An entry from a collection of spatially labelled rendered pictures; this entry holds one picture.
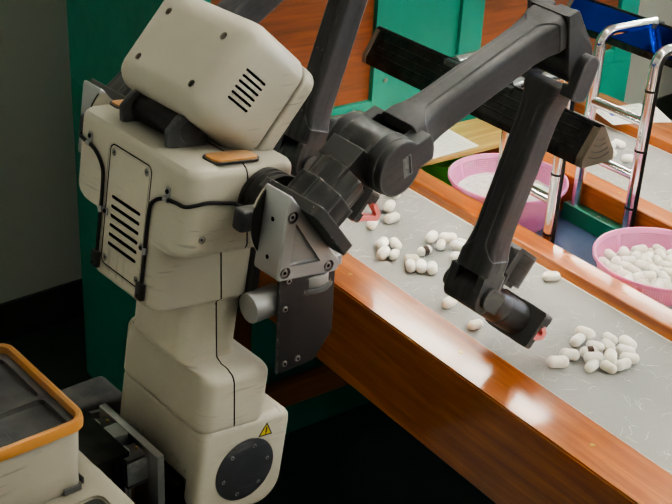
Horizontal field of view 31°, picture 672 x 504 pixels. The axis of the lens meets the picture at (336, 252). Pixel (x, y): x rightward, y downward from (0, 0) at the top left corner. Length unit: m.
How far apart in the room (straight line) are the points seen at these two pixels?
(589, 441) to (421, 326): 0.39
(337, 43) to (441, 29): 0.85
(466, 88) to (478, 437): 0.64
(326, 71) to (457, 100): 0.47
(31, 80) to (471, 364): 1.66
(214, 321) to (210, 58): 0.38
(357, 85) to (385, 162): 1.26
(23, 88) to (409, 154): 1.88
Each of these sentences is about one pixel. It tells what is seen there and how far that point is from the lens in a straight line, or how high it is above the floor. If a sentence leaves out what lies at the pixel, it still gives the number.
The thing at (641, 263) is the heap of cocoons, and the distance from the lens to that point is 2.46.
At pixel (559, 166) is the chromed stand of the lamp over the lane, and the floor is 0.92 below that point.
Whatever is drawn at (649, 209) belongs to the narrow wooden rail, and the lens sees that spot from 2.65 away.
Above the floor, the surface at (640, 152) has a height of 0.90.
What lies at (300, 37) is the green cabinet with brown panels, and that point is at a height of 1.05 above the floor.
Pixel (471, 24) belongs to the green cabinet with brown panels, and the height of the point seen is 1.02.
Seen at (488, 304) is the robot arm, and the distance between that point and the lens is 1.88.
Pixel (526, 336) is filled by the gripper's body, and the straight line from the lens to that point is 2.01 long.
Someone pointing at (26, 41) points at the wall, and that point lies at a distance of 3.24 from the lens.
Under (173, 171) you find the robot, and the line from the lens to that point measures 1.51.
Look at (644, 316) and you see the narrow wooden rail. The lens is 2.24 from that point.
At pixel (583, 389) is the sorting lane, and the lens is 2.04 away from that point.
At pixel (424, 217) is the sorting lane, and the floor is 0.74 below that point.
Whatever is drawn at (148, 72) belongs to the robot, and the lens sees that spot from 1.60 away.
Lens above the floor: 1.84
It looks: 28 degrees down
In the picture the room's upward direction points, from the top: 3 degrees clockwise
